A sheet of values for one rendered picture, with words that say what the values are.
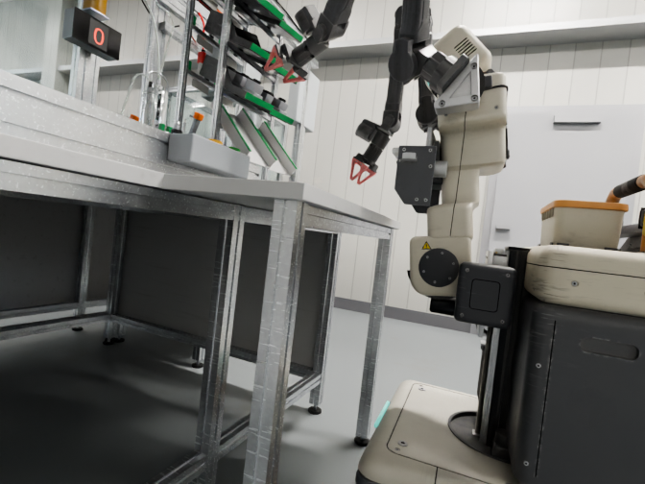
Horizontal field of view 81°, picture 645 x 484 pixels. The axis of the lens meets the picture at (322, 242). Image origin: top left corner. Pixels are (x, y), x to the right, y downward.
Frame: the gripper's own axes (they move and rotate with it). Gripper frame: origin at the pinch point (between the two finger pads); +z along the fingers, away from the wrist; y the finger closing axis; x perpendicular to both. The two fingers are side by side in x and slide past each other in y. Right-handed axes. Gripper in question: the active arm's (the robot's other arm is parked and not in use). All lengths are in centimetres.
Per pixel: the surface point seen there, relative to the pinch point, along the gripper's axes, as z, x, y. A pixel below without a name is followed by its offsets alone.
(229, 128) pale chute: 19.9, 10.7, 5.4
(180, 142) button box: 3, 36, 43
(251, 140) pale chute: 21.6, 10.9, -7.0
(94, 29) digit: 18, -2, 48
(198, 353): 116, 78, -41
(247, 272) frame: 72, 47, -43
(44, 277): 191, 11, -6
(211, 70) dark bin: 21.8, -13.6, 5.0
